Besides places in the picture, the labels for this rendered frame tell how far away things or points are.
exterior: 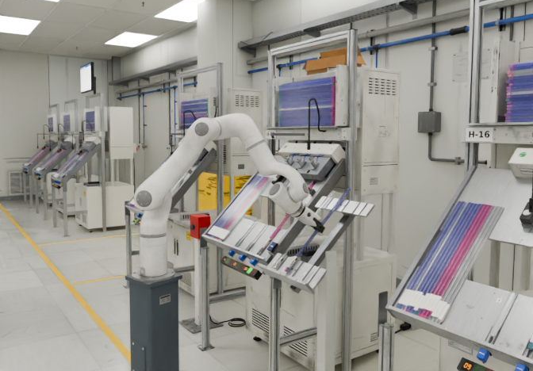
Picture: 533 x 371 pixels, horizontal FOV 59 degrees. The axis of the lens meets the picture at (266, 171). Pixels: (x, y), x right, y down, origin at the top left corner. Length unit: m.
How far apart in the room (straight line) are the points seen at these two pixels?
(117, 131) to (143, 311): 4.87
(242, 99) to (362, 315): 1.98
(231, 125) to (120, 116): 4.94
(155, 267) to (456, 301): 1.23
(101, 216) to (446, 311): 5.71
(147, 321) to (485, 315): 1.35
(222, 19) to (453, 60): 2.97
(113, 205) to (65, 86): 4.58
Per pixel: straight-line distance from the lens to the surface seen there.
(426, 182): 4.08
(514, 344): 1.61
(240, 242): 2.62
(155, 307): 2.20
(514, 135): 2.01
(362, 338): 2.96
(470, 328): 1.67
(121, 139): 6.89
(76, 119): 8.19
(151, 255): 2.17
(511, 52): 2.16
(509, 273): 3.80
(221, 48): 5.86
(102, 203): 6.84
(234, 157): 3.87
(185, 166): 2.08
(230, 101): 3.86
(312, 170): 2.59
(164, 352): 2.30
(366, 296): 2.90
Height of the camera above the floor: 1.34
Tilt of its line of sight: 4 degrees down
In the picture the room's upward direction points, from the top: straight up
